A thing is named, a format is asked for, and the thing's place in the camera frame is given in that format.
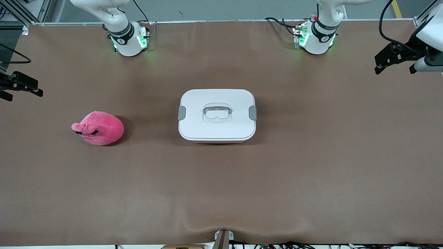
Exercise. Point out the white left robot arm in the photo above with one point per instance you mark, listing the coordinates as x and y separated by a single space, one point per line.
313 46

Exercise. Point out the grey lid latch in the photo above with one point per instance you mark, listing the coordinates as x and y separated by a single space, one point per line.
181 113
253 113

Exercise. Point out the pink plush toy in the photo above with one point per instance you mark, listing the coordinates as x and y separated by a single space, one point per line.
104 129

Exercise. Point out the white plastic box lid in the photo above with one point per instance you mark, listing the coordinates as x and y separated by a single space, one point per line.
193 103

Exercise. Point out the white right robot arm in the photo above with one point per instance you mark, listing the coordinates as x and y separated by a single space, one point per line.
129 46

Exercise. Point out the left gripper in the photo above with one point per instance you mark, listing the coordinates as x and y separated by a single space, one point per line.
407 51

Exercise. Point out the brown table mat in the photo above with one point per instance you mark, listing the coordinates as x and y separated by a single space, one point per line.
311 173

